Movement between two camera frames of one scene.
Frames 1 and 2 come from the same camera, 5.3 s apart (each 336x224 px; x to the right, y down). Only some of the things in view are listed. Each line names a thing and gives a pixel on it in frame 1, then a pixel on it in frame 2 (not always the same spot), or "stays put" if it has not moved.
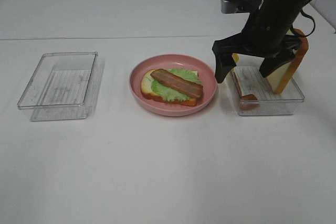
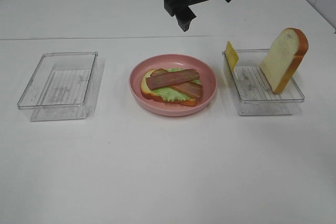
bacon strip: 177,83 stays put
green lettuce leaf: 171,94 stays put
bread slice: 147,91 stays put
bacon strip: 249,102 → 161,78
